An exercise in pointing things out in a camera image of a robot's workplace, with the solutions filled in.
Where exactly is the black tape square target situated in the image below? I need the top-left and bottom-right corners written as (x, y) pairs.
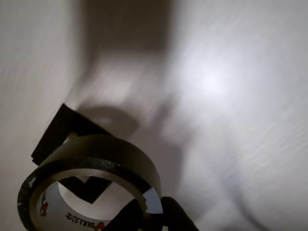
top-left (31, 103), bottom-right (118, 205)

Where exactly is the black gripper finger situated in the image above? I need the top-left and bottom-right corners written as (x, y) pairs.
top-left (162, 196), bottom-right (201, 231)
top-left (112, 198), bottom-right (147, 223)

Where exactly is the black tape roll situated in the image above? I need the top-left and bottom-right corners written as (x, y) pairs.
top-left (16, 134), bottom-right (165, 231)

